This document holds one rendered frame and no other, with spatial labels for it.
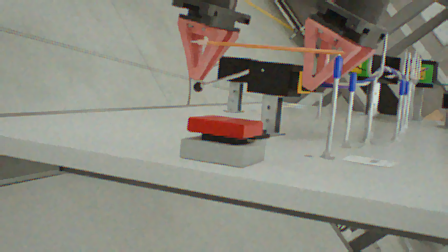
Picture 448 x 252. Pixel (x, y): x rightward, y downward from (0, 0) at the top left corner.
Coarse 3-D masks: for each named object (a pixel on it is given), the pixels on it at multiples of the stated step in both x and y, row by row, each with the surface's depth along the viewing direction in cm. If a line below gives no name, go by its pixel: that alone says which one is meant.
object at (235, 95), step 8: (224, 56) 104; (216, 64) 107; (224, 64) 104; (232, 64) 103; (240, 64) 103; (248, 64) 102; (224, 72) 104; (232, 72) 103; (232, 80) 103; (240, 80) 103; (232, 88) 105; (240, 88) 106; (232, 96) 105; (240, 96) 106; (232, 104) 105; (240, 104) 106; (232, 112) 104; (240, 112) 106
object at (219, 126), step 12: (192, 120) 47; (204, 120) 46; (216, 120) 46; (228, 120) 47; (240, 120) 48; (252, 120) 50; (204, 132) 47; (216, 132) 46; (228, 132) 46; (240, 132) 45; (252, 132) 47
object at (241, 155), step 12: (180, 144) 47; (192, 144) 47; (204, 144) 46; (216, 144) 46; (228, 144) 46; (240, 144) 47; (252, 144) 48; (264, 144) 50; (180, 156) 47; (192, 156) 47; (204, 156) 46; (216, 156) 46; (228, 156) 45; (240, 156) 45; (252, 156) 47; (264, 156) 50
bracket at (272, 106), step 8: (264, 96) 71; (272, 96) 71; (280, 96) 71; (264, 104) 72; (272, 104) 71; (280, 104) 72; (264, 112) 72; (272, 112) 71; (280, 112) 72; (264, 120) 72; (272, 120) 71; (280, 120) 72; (264, 128) 72; (272, 128) 71
